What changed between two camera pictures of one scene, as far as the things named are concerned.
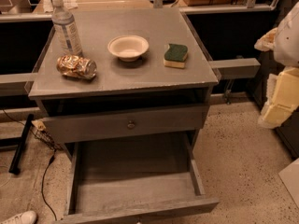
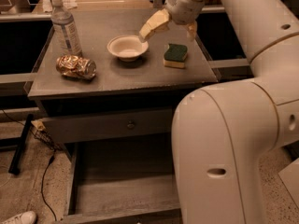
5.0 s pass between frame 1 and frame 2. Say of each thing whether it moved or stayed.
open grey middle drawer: stayed
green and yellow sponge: stayed
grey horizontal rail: stayed
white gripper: moved
